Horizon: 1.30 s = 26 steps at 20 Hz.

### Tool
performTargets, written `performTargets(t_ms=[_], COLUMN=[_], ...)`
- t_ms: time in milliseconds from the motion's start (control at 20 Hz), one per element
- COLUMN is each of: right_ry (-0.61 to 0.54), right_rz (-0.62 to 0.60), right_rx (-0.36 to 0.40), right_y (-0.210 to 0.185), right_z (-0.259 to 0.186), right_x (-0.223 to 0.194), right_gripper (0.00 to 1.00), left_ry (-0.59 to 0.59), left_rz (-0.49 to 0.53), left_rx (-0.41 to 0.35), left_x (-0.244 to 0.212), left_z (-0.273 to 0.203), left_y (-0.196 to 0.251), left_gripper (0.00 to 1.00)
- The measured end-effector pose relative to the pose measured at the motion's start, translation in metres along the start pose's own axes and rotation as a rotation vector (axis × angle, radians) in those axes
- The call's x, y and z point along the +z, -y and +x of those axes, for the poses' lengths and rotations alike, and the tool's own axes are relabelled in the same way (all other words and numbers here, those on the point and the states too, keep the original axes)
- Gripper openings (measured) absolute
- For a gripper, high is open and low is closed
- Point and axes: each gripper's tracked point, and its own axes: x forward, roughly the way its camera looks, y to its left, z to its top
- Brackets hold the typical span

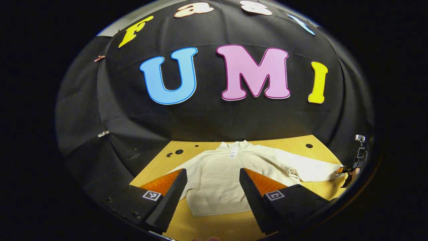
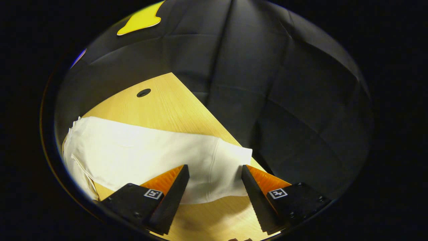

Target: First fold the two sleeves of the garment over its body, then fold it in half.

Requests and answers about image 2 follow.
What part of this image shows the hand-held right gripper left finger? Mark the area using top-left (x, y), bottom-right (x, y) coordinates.
top-left (99, 164), bottom-right (190, 235)

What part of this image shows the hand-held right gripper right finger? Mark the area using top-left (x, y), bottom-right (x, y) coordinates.
top-left (241, 165), bottom-right (332, 235)

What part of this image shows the cream sweatshirt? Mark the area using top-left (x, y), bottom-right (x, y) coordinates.
top-left (63, 116), bottom-right (253, 205)

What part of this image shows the black backdrop cloth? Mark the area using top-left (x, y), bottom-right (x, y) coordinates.
top-left (55, 0), bottom-right (373, 201)

